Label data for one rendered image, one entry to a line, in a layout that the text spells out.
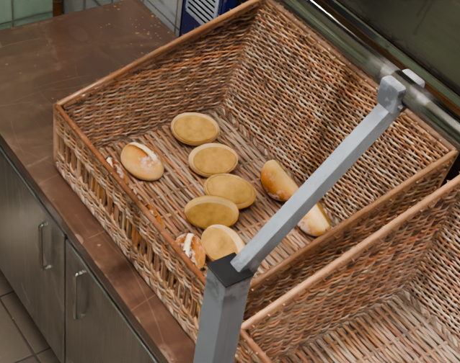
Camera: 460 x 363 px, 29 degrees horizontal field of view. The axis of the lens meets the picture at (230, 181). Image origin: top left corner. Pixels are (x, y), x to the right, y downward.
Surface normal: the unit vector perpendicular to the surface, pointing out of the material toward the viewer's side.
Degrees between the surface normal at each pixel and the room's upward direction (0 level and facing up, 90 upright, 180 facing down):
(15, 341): 0
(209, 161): 53
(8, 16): 90
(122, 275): 0
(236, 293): 90
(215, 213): 68
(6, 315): 0
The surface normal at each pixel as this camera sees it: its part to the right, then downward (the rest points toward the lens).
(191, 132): -0.01, 0.03
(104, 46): 0.12, -0.74
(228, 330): 0.57, 0.60
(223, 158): 0.22, 0.09
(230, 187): -0.07, -0.22
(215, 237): -0.51, -0.14
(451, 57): -0.73, 0.04
